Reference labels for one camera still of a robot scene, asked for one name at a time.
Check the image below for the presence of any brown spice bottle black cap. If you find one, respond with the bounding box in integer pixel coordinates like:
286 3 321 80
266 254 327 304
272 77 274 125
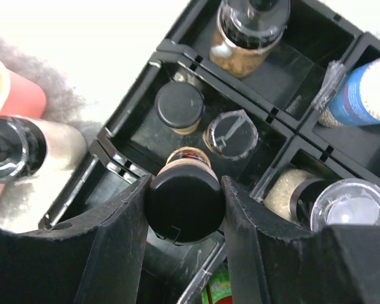
209 0 291 79

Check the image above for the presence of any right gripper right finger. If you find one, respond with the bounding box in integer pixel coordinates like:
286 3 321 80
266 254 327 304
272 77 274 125
222 177 380 303

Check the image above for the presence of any pink divided organizer tray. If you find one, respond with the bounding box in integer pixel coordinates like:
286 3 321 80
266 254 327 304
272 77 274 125
0 60 46 195

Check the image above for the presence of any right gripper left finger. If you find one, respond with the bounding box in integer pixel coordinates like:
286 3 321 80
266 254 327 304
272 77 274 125
0 176 151 303

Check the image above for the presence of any dark spice jar black lid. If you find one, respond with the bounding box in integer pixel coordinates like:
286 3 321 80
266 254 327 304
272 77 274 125
145 146 225 246

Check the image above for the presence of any sauce bottle yellow cap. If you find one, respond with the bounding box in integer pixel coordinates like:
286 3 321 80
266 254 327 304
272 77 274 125
201 269 233 304

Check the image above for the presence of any blue label white granule bottle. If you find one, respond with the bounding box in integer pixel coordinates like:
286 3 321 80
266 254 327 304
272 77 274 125
319 58 380 128

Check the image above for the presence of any black compartment bin rack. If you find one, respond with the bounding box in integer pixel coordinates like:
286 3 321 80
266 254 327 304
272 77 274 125
41 1 380 303

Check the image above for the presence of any clear lid seasoning jar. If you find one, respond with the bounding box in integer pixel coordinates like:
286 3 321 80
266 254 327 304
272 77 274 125
263 168 380 232

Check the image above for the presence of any white salt bottle black cap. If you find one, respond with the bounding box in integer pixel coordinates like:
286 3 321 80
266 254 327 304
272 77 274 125
0 117 86 184

